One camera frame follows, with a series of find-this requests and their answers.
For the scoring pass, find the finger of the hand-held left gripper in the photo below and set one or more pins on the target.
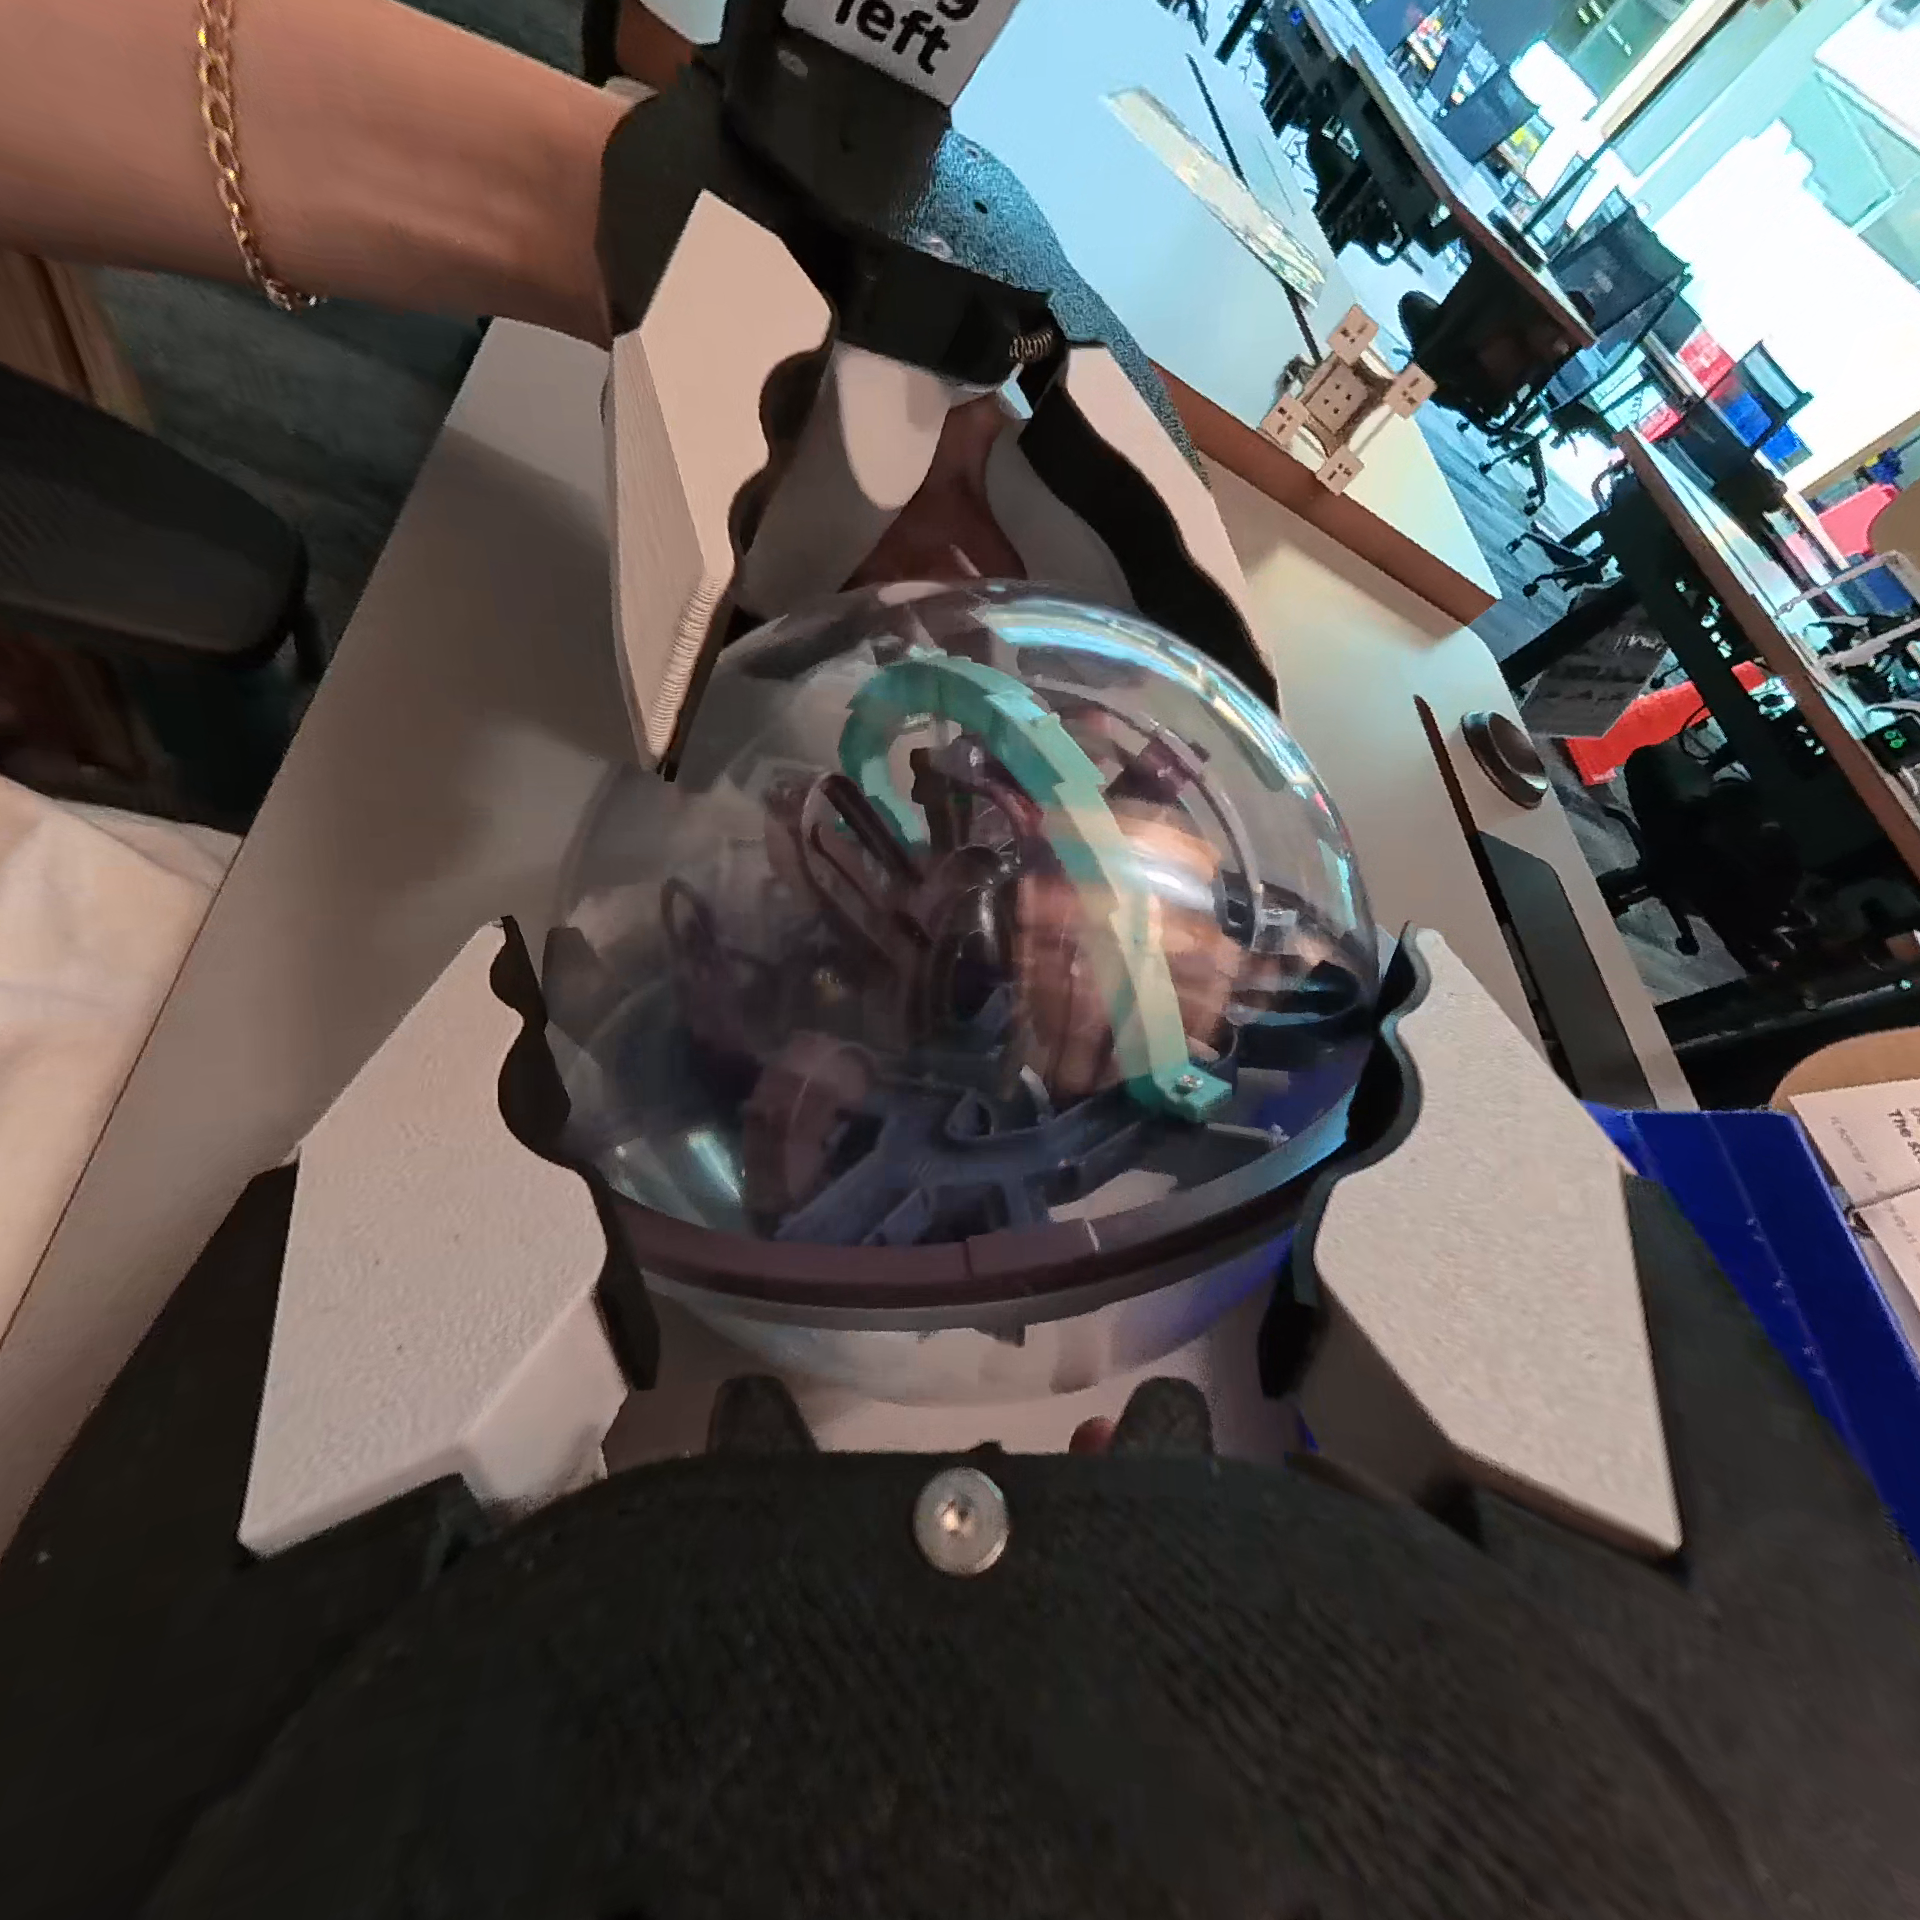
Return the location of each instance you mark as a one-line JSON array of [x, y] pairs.
[[692, 450], [1142, 511]]

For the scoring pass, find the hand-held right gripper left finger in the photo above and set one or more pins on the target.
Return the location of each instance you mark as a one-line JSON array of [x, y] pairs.
[[422, 1289]]

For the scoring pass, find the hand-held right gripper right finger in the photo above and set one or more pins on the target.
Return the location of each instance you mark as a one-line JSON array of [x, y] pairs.
[[1501, 1306]]

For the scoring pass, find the clear plastic maze ball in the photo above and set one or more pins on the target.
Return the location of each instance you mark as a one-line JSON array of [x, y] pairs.
[[961, 960]]

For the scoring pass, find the person's left hand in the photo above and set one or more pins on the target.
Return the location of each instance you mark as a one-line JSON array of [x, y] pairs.
[[961, 534]]

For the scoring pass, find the grey desk with wood edge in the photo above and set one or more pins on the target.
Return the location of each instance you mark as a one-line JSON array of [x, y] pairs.
[[1080, 194]]

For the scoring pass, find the blue plastic bin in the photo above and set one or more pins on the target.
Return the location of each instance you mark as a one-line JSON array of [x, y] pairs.
[[1757, 1244]]

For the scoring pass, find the printed instruction sheet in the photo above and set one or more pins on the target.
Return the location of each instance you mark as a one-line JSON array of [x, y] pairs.
[[1874, 1170]]

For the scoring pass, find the round desk grommet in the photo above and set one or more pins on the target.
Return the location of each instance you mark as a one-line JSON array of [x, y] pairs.
[[1504, 758]]

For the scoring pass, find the printed white shirt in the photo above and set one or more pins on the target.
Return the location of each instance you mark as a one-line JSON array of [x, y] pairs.
[[89, 974]]

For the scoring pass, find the red-orange cone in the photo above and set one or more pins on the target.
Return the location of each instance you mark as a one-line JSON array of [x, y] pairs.
[[1652, 727]]

